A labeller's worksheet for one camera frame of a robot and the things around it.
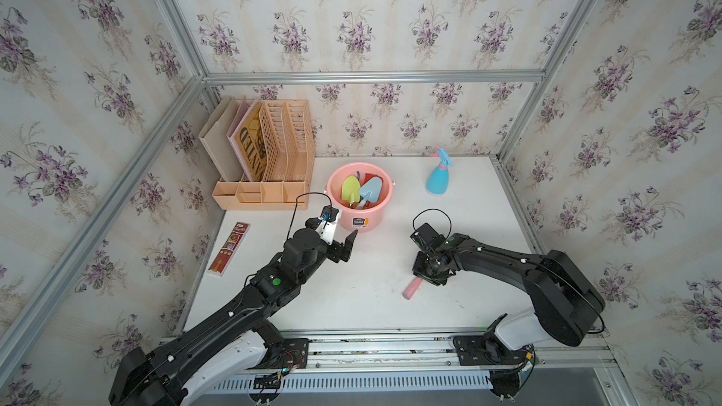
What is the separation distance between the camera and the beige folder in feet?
2.88

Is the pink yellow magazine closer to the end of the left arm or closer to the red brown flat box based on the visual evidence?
the red brown flat box

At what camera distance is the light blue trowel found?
3.11 ft

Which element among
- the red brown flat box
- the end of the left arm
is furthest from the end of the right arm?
the red brown flat box

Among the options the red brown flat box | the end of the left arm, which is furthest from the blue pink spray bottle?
the red brown flat box

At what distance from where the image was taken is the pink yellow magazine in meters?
0.90

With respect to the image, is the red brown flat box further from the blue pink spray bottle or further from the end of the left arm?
the blue pink spray bottle

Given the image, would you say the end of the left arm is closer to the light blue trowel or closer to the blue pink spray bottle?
the light blue trowel

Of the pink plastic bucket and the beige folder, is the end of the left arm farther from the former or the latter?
the beige folder

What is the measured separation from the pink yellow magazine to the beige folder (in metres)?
0.02

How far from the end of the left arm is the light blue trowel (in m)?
0.27

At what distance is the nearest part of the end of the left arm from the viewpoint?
0.66 metres

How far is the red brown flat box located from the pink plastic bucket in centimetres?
37

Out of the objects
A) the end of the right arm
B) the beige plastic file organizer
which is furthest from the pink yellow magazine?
the end of the right arm

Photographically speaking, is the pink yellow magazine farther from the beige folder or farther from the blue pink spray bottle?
the blue pink spray bottle
